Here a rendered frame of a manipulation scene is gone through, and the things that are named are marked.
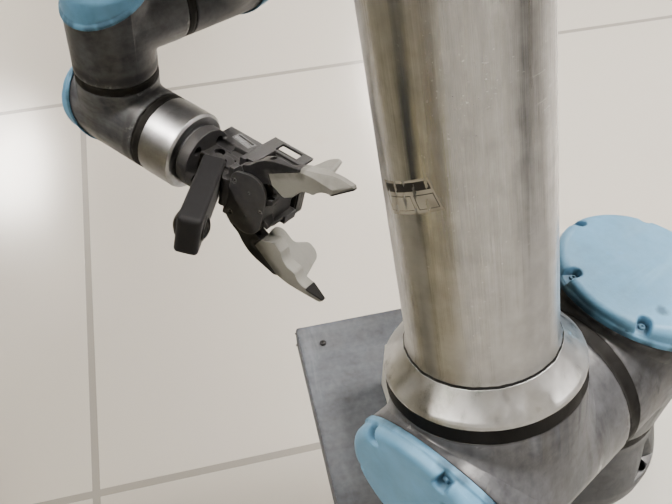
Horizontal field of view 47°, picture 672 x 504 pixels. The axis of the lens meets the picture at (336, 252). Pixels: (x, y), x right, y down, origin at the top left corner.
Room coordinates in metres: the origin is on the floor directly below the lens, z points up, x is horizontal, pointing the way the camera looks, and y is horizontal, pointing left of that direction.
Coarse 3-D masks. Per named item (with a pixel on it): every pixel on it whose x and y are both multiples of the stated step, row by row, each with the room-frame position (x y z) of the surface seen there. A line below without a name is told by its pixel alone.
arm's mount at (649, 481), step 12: (384, 372) 0.47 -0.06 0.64; (384, 384) 0.47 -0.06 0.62; (660, 420) 0.39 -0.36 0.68; (660, 432) 0.38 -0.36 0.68; (660, 444) 0.36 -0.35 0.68; (660, 456) 0.35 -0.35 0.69; (648, 468) 0.33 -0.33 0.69; (660, 468) 0.33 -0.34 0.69; (648, 480) 0.32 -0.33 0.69; (660, 480) 0.32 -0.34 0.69; (636, 492) 0.30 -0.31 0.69; (648, 492) 0.31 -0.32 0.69; (660, 492) 0.31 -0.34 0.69
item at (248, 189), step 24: (192, 144) 0.59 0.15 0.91; (216, 144) 0.62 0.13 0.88; (240, 144) 0.62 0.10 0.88; (264, 144) 0.61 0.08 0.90; (288, 144) 0.61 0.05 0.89; (192, 168) 0.59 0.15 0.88; (240, 168) 0.56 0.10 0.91; (240, 192) 0.54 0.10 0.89; (264, 192) 0.53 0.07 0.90; (240, 216) 0.54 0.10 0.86; (264, 216) 0.53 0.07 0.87; (288, 216) 0.56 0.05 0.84
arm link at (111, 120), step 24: (72, 72) 0.69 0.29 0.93; (72, 96) 0.67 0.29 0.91; (96, 96) 0.64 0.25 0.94; (144, 96) 0.65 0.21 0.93; (168, 96) 0.66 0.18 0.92; (72, 120) 0.66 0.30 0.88; (96, 120) 0.64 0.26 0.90; (120, 120) 0.63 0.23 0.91; (144, 120) 0.62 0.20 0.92; (120, 144) 0.62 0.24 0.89
